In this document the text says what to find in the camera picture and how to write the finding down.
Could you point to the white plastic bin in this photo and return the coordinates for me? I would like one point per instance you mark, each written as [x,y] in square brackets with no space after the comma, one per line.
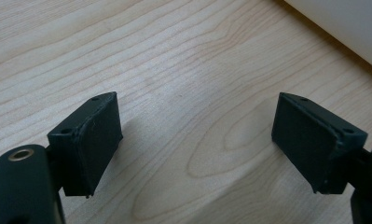
[351,25]

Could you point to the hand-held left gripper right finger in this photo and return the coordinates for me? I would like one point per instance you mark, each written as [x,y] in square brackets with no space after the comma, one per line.
[314,143]

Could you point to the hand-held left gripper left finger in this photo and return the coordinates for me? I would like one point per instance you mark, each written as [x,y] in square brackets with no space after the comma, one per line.
[87,146]

